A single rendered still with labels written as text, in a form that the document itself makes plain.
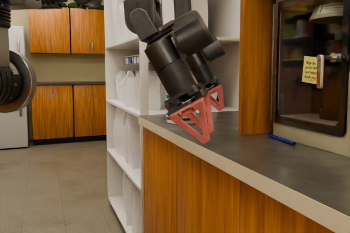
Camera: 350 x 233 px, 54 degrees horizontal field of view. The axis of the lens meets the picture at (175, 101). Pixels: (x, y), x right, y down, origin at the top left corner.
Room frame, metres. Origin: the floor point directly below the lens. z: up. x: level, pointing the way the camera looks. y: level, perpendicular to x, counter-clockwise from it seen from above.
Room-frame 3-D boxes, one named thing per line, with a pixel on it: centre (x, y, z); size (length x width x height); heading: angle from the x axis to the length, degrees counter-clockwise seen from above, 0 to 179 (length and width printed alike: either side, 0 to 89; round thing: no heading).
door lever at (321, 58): (0.92, -0.40, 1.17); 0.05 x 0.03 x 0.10; 111
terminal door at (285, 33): (1.03, -0.39, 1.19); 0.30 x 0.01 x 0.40; 21
